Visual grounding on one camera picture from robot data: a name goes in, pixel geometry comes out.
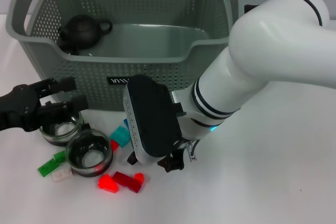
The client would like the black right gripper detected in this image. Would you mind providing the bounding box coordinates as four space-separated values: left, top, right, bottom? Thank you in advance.
156 139 186 174

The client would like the long green toy brick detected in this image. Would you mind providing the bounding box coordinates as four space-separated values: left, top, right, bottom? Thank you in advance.
37 158 60 176

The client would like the black teapot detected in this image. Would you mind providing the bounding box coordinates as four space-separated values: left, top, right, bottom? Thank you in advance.
57 14 113 50

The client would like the white toy brick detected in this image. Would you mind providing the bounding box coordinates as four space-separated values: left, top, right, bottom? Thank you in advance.
51 168 74 183

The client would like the small orange-red toy brick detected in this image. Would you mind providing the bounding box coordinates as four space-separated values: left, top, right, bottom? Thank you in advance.
133 172 145 185

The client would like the glass coffee pot black handle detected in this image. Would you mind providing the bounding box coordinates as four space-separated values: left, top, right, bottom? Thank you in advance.
244 3 259 15

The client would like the grey perforated storage basket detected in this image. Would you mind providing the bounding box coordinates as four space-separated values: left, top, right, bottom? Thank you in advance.
5 0 245 111

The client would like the small green toy brick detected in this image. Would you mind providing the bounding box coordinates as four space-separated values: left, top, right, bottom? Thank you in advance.
54 150 67 163

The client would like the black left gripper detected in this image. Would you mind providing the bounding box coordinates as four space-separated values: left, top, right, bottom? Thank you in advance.
0 77 89 133

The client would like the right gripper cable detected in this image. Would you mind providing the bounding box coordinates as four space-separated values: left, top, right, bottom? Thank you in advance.
183 140 197 162

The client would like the dark red toy brick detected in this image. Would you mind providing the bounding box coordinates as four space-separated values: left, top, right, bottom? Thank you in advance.
112 170 142 194

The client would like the teal toy brick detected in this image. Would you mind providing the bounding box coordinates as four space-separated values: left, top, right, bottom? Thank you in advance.
109 125 131 147

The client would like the bright red toy brick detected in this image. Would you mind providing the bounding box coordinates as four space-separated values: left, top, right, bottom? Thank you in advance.
98 173 119 193

